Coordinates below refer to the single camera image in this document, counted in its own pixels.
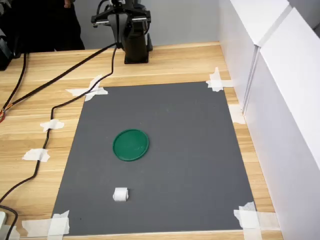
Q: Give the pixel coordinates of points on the dark grey mat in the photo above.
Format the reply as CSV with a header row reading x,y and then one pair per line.
x,y
175,150

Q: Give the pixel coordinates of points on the small white plastic terminal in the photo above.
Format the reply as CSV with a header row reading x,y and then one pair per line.
x,y
120,195

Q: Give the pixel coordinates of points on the white tape piece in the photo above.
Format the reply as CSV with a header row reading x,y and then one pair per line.
x,y
216,83
14,233
237,115
58,223
250,220
96,83
53,125
35,155

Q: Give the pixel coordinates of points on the person's hand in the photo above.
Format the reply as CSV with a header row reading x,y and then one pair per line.
x,y
67,3

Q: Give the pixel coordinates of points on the person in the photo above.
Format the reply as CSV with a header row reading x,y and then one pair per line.
x,y
50,25

